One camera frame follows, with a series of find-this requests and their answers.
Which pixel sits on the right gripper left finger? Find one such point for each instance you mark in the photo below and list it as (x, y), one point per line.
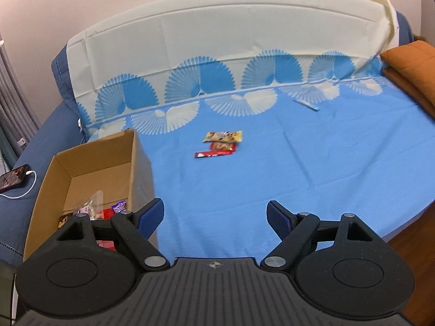
(88, 266)

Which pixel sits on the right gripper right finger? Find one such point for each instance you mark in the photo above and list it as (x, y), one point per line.
(342, 267)

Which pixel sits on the red chocolate bar packet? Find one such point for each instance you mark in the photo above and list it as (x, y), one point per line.
(213, 153)

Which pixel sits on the yellow snack bar packet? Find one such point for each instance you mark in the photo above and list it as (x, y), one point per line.
(224, 137)

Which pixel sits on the red gold candy packet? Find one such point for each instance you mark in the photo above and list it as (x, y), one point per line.
(222, 146)

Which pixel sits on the black gold biscuit packet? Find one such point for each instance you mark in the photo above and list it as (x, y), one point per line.
(63, 219)

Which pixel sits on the red snack packet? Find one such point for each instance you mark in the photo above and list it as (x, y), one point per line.
(106, 215)

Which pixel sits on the purple candy wrapper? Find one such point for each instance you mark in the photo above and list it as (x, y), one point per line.
(119, 206)

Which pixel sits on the brown cardboard box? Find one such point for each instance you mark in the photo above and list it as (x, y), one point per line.
(116, 165)

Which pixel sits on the black smartphone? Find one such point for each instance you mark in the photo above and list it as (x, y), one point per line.
(14, 178)

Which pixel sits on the grey curtain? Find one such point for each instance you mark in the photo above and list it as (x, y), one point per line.
(18, 122)

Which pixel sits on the white blue thin stick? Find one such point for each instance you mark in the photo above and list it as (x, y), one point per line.
(306, 104)

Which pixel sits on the blue white patterned sheet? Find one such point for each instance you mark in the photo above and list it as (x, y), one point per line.
(174, 70)

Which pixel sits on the orange cushion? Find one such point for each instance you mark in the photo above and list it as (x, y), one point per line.
(411, 68)

